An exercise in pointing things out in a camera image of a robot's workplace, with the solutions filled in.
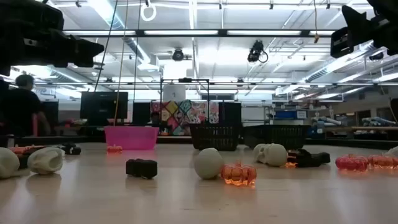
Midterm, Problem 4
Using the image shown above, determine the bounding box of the round black ceiling fixture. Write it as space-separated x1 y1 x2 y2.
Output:
172 48 185 62

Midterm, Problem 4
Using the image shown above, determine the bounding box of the narrow black plastic basket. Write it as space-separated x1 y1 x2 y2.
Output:
188 123 243 152

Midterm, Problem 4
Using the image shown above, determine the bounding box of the thin dark hanging cable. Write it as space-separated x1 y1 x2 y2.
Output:
133 0 142 103

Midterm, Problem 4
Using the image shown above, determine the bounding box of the blue storage bin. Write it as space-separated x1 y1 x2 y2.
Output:
274 110 308 120

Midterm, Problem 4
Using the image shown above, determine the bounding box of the black metal frame stand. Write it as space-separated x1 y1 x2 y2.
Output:
160 77 210 125

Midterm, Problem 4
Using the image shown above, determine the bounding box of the wide black plastic basket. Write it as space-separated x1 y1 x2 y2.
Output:
242 124 311 151

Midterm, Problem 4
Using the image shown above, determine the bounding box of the colourful patterned panel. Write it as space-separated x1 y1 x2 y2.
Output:
150 99 220 137

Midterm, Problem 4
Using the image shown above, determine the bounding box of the black hanging cable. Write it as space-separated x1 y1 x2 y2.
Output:
94 0 119 93

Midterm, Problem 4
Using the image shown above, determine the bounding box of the pink plastic basin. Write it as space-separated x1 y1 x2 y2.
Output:
104 125 160 151

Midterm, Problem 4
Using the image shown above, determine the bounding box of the black upright panel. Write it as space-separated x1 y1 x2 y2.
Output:
42 100 59 137
132 101 152 126
218 101 242 126

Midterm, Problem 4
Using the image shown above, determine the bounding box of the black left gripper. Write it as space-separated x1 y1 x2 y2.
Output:
0 29 105 77

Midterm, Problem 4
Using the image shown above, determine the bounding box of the black toy block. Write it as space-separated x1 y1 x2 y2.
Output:
125 158 159 180

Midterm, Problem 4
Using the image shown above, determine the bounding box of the white rubber skull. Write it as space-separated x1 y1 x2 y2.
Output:
252 142 289 167
0 147 21 180
193 147 225 180
27 146 65 175

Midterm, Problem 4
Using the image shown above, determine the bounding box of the black ceiling camera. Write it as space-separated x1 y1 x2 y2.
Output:
247 39 269 63

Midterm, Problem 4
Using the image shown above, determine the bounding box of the black overhead frame bar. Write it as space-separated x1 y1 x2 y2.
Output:
62 29 336 38

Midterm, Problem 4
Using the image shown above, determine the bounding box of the white hanging ring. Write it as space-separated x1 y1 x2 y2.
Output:
139 2 157 22

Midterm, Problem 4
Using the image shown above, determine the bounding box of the person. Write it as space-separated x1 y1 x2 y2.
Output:
0 73 52 138

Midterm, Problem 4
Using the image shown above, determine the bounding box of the hanging cord with plug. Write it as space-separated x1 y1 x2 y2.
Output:
313 0 320 44

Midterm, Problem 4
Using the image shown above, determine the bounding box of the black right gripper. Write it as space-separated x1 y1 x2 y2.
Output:
330 4 398 59

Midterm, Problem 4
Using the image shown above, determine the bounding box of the black computer monitor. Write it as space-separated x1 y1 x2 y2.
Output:
80 91 129 127

